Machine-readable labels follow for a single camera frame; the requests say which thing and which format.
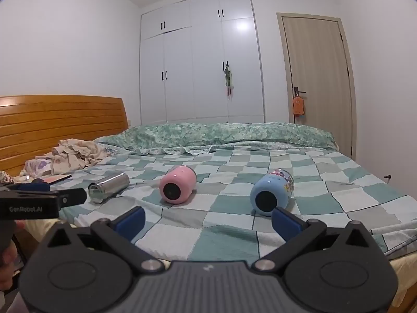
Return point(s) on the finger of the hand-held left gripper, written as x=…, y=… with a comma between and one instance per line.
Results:
x=73, y=197
x=32, y=187

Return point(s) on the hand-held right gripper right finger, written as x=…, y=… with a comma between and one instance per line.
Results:
x=286, y=225

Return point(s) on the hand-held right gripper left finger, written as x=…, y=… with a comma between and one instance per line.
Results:
x=132, y=223

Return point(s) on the stainless steel cup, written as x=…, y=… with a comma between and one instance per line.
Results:
x=110, y=184

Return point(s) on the blue floral cup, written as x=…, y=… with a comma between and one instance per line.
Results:
x=277, y=180

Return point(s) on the pink cup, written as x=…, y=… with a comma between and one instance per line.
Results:
x=182, y=179

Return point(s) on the person's left hand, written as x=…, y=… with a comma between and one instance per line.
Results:
x=6, y=267

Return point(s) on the purple floral cloth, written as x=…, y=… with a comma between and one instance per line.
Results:
x=35, y=167

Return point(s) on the patterned pillow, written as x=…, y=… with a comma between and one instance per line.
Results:
x=6, y=177

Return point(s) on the crumpled beige cloth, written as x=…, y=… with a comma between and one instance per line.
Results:
x=75, y=156

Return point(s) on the wooden headboard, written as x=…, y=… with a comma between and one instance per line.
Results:
x=49, y=120

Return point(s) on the green checked bed sheet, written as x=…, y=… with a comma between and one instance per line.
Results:
x=211, y=231

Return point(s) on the green floral quilt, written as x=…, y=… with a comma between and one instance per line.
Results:
x=211, y=133

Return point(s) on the yellow mattress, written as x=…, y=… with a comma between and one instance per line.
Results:
x=405, y=269

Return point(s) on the green hanging ornament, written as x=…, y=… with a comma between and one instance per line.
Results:
x=228, y=78

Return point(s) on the beige door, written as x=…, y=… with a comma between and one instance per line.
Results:
x=316, y=65

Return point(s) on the white wardrobe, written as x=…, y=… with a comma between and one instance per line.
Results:
x=195, y=71

